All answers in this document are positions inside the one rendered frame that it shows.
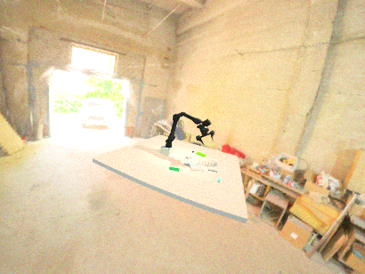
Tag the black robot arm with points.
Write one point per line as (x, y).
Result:
(195, 120)

